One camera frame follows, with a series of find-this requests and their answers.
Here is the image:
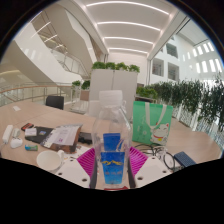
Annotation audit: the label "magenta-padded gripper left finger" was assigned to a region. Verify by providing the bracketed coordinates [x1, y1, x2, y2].
[54, 147, 101, 189]

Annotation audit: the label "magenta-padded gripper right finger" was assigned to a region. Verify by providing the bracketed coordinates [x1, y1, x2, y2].
[127, 146, 172, 189]

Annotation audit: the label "clear blue-labelled water bottle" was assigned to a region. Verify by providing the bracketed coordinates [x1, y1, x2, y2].
[90, 89, 133, 190]

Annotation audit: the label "black wallet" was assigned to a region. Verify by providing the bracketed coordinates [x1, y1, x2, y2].
[77, 131, 94, 145]

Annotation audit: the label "flat round red coaster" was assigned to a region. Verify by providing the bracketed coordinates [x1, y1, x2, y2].
[103, 185, 130, 192]

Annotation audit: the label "black notebook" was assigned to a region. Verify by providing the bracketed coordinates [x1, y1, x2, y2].
[24, 125, 55, 145]

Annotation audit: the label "green cat-print tote bag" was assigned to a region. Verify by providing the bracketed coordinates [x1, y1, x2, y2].
[131, 100, 175, 147]

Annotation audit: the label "small green-blue pack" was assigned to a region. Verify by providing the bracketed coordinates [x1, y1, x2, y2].
[24, 144, 39, 152]

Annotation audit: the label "white computer mouse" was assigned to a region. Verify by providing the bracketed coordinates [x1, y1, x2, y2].
[9, 137, 24, 150]

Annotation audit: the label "small red-black case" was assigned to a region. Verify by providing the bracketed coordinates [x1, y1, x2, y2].
[20, 122, 35, 132]

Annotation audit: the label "black chair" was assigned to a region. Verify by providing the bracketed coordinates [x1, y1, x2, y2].
[45, 95, 65, 111]

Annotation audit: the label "white power strip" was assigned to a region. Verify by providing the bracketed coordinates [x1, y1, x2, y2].
[1, 124, 15, 145]

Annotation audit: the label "row of green hedge plants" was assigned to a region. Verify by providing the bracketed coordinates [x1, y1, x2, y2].
[135, 77, 224, 134]

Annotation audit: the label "small brown planter with plants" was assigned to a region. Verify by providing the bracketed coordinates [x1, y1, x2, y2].
[71, 79, 91, 102]

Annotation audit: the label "white planter cabinet with plants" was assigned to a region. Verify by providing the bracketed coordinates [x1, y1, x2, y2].
[88, 61, 141, 114]

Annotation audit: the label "ceiling strip lights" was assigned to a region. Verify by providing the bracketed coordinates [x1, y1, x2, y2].
[84, 0, 171, 56]

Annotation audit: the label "black cable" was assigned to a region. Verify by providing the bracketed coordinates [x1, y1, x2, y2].
[133, 142, 176, 172]

